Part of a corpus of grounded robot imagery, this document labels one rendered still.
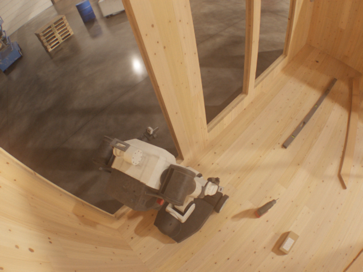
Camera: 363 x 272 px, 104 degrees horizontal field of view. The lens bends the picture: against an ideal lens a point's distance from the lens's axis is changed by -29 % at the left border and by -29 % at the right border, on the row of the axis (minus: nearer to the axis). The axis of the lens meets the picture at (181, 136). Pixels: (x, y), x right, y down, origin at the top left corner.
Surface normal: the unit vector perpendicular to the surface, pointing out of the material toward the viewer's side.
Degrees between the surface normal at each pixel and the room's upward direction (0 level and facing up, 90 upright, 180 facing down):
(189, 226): 0
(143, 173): 13
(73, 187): 0
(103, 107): 0
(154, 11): 90
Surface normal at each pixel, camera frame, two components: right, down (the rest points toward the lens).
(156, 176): 0.35, -0.09
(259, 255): -0.17, -0.55
